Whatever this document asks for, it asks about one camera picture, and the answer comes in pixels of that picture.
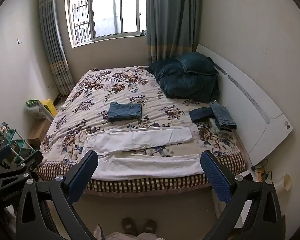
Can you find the brown slipper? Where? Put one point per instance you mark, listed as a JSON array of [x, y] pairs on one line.
[[129, 226], [149, 227]]

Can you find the plastic bag with green item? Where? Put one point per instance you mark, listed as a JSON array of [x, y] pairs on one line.
[[35, 108]]

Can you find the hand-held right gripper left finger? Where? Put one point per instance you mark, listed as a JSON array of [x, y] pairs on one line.
[[82, 172]]

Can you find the yellow box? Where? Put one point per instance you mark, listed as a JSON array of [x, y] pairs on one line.
[[50, 107]]

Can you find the white pants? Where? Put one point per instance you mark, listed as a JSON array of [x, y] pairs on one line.
[[145, 136]]

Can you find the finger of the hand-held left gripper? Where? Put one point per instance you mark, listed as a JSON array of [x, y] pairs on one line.
[[33, 159], [1, 153]]

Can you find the dark teal duvet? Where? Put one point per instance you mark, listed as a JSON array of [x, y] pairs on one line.
[[187, 87]]

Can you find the folded light clothes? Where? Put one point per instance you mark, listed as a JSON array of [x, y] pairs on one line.
[[221, 133]]

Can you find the person's light fuzzy clothing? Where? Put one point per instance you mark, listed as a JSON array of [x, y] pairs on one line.
[[120, 236]]

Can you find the cream paper roll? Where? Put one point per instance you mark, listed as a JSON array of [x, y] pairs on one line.
[[285, 183]]

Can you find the floral bed cover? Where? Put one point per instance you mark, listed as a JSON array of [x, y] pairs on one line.
[[95, 92]]

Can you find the brown cardboard box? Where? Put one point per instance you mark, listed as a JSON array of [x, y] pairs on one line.
[[38, 132]]

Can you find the folded faded blue jeans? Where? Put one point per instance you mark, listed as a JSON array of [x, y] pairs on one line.
[[223, 117]]

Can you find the dark teal pillow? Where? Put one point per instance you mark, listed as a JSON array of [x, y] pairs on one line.
[[197, 62]]

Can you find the white headboard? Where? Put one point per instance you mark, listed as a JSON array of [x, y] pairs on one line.
[[252, 112]]

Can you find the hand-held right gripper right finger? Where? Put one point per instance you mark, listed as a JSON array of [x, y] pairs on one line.
[[215, 177]]

